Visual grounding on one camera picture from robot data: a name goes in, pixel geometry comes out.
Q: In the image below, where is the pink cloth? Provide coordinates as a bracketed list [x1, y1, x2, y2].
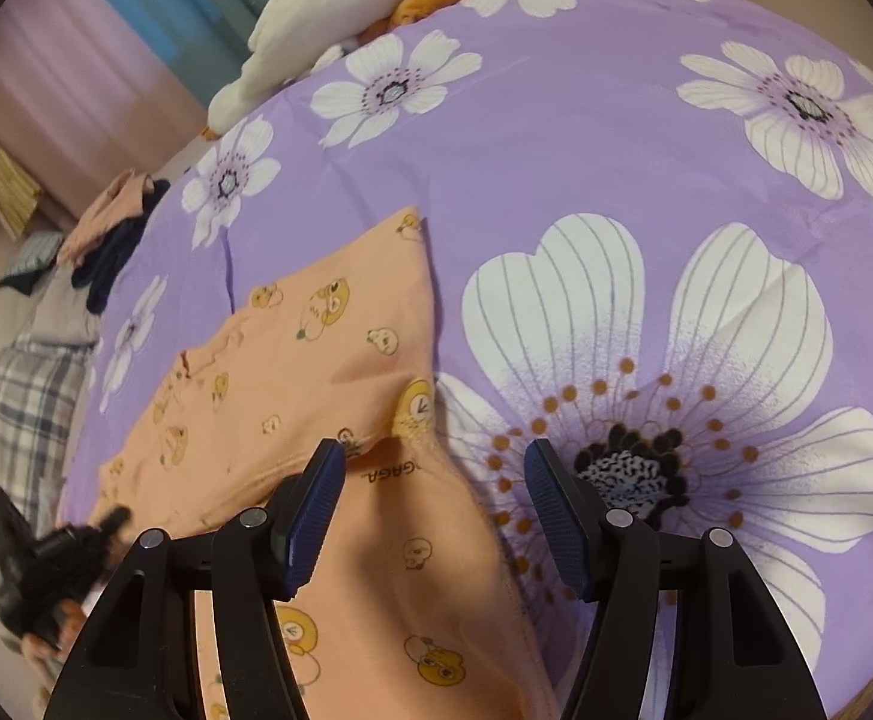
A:
[61, 169, 156, 265]

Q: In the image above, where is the pink curtain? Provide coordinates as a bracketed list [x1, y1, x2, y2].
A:
[0, 0, 212, 218]

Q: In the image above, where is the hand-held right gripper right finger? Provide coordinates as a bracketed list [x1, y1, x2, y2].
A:
[524, 439, 831, 720]

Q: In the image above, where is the orange cartoon print garment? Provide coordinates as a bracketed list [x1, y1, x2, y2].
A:
[57, 206, 565, 720]

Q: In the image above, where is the white and orange pillow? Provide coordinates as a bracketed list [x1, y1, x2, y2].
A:
[203, 0, 505, 140]

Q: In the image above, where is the plaid cloth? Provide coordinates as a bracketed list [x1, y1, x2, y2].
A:
[0, 341, 100, 533]

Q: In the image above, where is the purple floral bedsheet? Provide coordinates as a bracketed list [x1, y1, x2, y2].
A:
[53, 0, 873, 720]

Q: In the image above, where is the striped grey pillow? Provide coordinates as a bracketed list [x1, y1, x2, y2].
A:
[0, 231, 67, 293]

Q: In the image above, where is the dark navy cloth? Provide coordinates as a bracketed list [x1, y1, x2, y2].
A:
[72, 176, 172, 316]

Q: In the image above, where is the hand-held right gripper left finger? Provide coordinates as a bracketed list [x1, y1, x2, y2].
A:
[42, 439, 346, 720]

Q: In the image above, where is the wooden slatted chair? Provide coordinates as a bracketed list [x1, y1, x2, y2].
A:
[0, 146, 43, 241]

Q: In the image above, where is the grey cloth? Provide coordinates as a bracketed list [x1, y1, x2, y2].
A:
[0, 266, 103, 376]

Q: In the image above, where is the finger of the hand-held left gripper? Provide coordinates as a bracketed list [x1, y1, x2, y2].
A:
[89, 506, 134, 545]

